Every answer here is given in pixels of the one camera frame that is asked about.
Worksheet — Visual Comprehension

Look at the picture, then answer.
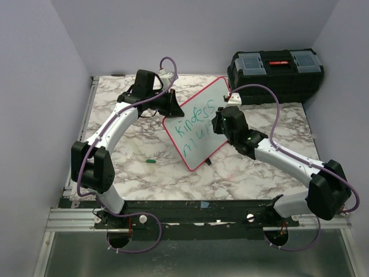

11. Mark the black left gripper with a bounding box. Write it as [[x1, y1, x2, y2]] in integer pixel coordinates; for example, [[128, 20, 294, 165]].
[[146, 88, 183, 117]]

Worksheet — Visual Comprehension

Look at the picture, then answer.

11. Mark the pink framed whiteboard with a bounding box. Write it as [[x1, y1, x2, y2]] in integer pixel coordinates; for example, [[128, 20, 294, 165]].
[[162, 77, 229, 171]]

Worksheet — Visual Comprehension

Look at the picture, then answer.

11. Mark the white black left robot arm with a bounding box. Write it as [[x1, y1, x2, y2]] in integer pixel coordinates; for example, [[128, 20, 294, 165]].
[[71, 69, 184, 228]]

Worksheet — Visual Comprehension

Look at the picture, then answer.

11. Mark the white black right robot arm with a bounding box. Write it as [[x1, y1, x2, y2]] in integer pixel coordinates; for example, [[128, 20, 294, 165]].
[[212, 106, 352, 226]]

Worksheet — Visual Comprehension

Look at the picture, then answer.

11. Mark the blue tape piece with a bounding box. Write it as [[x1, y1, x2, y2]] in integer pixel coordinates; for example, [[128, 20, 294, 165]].
[[200, 201, 210, 209]]

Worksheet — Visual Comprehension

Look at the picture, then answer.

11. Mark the black plastic toolbox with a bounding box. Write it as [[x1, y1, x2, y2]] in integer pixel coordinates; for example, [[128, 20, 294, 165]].
[[227, 48, 324, 103]]

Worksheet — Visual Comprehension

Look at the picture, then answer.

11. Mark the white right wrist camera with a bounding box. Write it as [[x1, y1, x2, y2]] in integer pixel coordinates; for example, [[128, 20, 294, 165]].
[[223, 92, 242, 108]]

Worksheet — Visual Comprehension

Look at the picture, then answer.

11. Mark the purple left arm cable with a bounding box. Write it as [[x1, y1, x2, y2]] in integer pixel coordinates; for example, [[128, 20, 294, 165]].
[[77, 57, 179, 254]]

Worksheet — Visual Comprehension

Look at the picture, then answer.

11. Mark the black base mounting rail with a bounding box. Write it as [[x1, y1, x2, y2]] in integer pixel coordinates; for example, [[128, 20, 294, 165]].
[[57, 197, 312, 242]]

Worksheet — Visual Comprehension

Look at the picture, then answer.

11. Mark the aluminium frame extrusion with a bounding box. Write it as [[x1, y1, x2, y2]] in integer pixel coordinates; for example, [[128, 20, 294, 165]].
[[31, 76, 100, 277]]

